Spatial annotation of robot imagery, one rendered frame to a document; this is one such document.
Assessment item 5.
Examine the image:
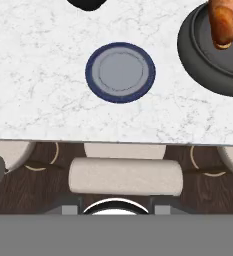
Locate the blue-rimmed grey plate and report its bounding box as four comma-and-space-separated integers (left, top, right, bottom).
84, 41, 157, 104

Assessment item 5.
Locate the beige cushioned stool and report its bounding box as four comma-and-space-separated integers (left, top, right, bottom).
67, 142, 184, 197
0, 140, 61, 191

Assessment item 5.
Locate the brown sausage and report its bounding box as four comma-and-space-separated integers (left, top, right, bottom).
208, 0, 233, 51

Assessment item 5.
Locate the white and black round object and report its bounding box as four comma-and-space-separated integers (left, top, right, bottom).
82, 197, 150, 216

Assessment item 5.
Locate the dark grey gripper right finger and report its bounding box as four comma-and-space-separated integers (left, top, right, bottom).
149, 195, 196, 216

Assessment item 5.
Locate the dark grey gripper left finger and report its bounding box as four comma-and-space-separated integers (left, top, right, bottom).
43, 195, 84, 216

